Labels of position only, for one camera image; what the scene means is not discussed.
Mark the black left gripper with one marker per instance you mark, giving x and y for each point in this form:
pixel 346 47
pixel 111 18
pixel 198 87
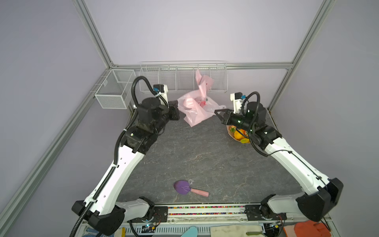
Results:
pixel 174 108

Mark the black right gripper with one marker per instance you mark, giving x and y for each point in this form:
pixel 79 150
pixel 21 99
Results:
pixel 228 117

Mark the pink plastic bag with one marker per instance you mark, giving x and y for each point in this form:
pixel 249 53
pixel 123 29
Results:
pixel 197 105

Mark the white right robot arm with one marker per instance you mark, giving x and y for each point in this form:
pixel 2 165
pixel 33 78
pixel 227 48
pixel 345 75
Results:
pixel 320 194

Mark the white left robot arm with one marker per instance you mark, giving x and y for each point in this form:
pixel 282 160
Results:
pixel 149 119

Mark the beige scalloped fruit bowl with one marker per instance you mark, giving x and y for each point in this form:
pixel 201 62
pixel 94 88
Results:
pixel 231 129

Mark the yellow wrinkled pear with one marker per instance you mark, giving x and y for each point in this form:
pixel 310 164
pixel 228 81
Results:
pixel 238 136

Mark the yellow green banana lying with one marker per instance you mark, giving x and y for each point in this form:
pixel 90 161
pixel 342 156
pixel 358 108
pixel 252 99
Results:
pixel 245 140

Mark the purple pink spatula brush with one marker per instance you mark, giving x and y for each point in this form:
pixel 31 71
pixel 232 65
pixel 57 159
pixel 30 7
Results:
pixel 183 187

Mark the beige cloth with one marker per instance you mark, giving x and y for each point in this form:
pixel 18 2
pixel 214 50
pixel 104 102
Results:
pixel 237 231

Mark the orange rubber glove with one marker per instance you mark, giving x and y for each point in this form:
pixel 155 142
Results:
pixel 307 229

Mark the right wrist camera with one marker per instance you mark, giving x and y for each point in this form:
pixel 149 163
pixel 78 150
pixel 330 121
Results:
pixel 237 100

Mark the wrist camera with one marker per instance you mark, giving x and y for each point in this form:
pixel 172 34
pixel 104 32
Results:
pixel 161 93
pixel 237 100

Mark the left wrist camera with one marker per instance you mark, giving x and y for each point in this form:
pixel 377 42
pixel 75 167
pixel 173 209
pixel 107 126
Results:
pixel 161 93

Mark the long white wire shelf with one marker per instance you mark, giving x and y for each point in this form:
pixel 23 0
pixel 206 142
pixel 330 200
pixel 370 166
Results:
pixel 181 75

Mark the small white wire basket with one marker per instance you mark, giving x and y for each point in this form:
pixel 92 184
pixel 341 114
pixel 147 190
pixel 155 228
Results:
pixel 114 91

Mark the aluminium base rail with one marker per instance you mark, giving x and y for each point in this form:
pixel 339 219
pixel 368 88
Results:
pixel 190 213

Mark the teal tool handle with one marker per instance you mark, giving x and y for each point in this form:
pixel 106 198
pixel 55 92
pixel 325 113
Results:
pixel 191 232

